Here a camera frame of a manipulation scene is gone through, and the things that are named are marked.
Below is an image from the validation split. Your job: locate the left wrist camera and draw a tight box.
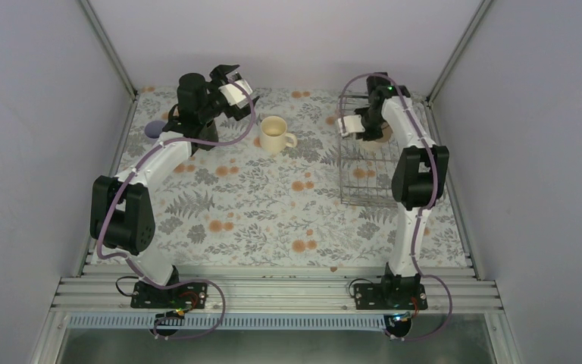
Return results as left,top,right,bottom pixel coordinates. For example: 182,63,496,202
219,79,253,108

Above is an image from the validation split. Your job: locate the beige white mug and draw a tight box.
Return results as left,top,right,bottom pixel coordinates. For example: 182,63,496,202
369,122,393,143

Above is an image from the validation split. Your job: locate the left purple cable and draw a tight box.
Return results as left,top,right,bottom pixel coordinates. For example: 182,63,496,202
95,75,258,341

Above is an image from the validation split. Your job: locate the floral table mat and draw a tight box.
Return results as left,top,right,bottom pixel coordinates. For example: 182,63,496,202
92,86,468,268

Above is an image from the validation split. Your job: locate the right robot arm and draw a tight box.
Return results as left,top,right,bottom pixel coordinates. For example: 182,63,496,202
355,73,449,309

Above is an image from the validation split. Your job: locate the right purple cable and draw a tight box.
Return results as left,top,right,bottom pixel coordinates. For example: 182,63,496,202
338,72,454,344

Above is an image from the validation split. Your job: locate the cream ribbed mug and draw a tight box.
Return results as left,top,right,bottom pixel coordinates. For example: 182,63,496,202
259,116,298,155

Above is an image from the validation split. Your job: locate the purple cable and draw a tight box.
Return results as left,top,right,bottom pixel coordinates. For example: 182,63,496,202
338,72,454,344
95,75,258,341

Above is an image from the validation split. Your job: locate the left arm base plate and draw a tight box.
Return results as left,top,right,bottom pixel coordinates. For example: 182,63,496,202
130,282,208,310

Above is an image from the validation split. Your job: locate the aluminium front rail frame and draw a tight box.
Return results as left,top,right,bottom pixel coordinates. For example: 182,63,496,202
33,263,520,363

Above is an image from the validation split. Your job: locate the black mug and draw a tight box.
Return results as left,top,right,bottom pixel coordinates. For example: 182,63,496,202
192,121,219,151

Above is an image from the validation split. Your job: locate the lilac plastic cup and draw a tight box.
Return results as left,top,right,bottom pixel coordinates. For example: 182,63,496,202
144,120,166,140

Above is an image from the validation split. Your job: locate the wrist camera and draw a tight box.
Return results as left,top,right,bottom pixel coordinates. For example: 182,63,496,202
219,79,253,108
336,115,365,137

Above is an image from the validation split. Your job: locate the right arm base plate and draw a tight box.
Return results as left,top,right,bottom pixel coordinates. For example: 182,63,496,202
354,284,429,310

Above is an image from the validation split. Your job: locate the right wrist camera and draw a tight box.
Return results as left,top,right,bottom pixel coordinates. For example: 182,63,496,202
336,115,365,137

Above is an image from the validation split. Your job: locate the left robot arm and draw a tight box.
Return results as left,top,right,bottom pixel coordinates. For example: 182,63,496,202
90,64,258,307

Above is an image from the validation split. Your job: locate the metal wire dish rack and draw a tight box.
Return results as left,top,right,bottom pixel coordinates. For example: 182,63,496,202
336,90,412,208

